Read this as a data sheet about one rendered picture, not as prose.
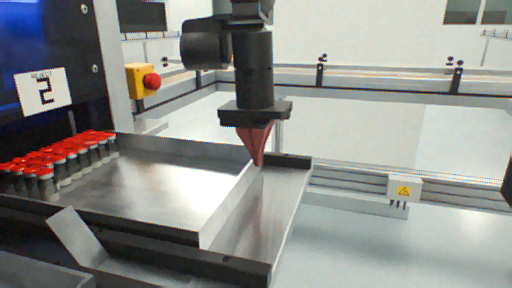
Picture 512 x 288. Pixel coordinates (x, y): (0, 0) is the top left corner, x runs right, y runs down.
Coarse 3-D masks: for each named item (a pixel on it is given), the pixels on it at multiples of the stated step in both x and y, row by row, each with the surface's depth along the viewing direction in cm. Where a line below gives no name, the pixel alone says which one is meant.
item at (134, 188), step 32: (128, 160) 60; (160, 160) 60; (192, 160) 60; (224, 160) 60; (64, 192) 48; (96, 192) 48; (128, 192) 48; (160, 192) 48; (192, 192) 48; (224, 192) 48; (96, 224) 38; (128, 224) 36; (160, 224) 35; (192, 224) 41
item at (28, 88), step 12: (36, 72) 49; (48, 72) 50; (60, 72) 52; (24, 84) 47; (36, 84) 49; (60, 84) 53; (24, 96) 47; (36, 96) 49; (48, 96) 51; (60, 96) 53; (24, 108) 47; (36, 108) 49; (48, 108) 51
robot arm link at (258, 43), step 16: (224, 32) 44; (240, 32) 43; (256, 32) 42; (224, 48) 44; (240, 48) 43; (256, 48) 43; (272, 48) 45; (240, 64) 44; (256, 64) 43; (272, 64) 45
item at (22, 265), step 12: (0, 252) 31; (0, 264) 31; (12, 264) 31; (24, 264) 30; (36, 264) 29; (48, 264) 29; (0, 276) 32; (12, 276) 31; (24, 276) 31; (36, 276) 30; (48, 276) 30; (60, 276) 29; (72, 276) 28; (84, 276) 28
